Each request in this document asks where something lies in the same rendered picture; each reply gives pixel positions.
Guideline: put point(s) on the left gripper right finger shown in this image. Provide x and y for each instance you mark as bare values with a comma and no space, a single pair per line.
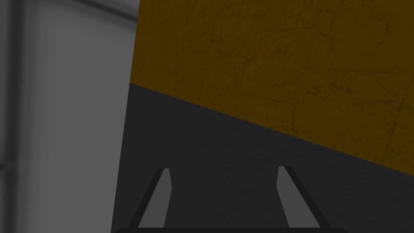
296,204

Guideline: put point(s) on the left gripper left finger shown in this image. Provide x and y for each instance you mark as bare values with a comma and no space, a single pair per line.
155,204

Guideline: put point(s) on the grey metal appliance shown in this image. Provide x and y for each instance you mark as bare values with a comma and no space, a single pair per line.
64,113

